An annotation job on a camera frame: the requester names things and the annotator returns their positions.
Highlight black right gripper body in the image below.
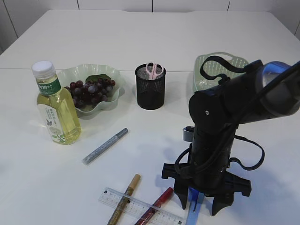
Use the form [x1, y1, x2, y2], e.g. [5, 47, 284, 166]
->
[161, 126, 252, 197]

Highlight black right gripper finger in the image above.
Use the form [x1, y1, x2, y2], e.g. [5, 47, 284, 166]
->
[174, 187, 188, 210]
[211, 192, 234, 216]

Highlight blue scissors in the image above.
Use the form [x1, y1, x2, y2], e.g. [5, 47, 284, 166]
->
[186, 187, 204, 225]

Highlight clear plastic ruler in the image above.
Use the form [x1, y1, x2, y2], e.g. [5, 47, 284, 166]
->
[99, 187, 185, 225]

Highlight clear plastic sheet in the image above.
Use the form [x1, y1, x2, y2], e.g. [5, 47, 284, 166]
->
[197, 79, 212, 90]

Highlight pink purple scissors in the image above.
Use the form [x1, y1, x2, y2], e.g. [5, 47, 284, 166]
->
[145, 62, 164, 80]

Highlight purple artificial grape bunch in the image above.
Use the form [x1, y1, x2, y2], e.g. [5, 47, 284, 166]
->
[65, 74, 116, 111]

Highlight yellow tea plastic bottle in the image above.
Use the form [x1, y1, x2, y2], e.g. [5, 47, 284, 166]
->
[31, 60, 82, 145]

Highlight red marker pen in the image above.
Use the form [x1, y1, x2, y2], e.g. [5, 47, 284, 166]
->
[135, 187, 173, 225]

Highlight gold marker pen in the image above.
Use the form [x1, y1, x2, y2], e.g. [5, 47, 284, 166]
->
[107, 174, 141, 225]

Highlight green plastic woven basket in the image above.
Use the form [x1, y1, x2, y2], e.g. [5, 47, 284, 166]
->
[193, 52, 248, 92]

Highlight black mesh pen holder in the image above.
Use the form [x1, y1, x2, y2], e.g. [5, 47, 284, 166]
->
[135, 64, 166, 110]

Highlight silver marker pen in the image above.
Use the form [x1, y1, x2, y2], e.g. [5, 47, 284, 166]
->
[82, 128, 128, 165]

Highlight green wavy plastic plate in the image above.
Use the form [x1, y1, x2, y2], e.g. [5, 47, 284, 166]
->
[57, 64, 125, 117]

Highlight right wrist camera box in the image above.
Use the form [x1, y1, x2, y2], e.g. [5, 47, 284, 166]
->
[183, 126, 194, 143]

